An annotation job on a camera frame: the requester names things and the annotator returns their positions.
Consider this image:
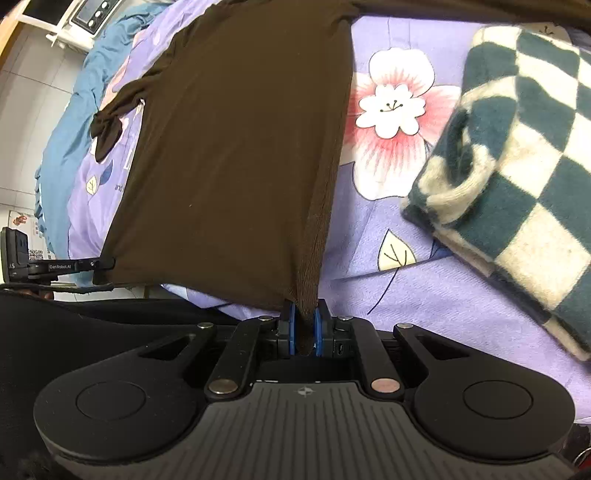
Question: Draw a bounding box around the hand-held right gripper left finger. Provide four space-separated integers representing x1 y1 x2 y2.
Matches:
139 300 297 400

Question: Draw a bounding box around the purple floral bedsheet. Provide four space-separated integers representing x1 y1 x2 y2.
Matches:
67 0 591 428

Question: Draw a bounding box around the wooden desk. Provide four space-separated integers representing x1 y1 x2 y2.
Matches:
0 0 34 52

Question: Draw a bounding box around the white control panel device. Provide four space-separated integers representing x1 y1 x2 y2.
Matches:
69 0 126 36

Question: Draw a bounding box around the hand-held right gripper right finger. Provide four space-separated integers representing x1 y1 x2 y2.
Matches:
313 299 458 401

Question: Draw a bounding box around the dark brown shirt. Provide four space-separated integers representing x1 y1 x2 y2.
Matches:
90 0 591 357

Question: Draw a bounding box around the white appliance with control panel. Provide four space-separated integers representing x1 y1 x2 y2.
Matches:
45 0 126 52

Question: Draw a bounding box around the blue quilt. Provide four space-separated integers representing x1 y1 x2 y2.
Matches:
34 0 172 260

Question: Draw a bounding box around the teal white checkered garment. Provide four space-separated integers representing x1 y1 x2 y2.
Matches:
401 24 591 361

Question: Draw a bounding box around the printed carton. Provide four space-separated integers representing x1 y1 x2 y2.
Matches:
8 209 41 230

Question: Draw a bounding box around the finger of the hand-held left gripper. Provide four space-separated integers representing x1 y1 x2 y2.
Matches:
28 257 116 274
0 282 116 297

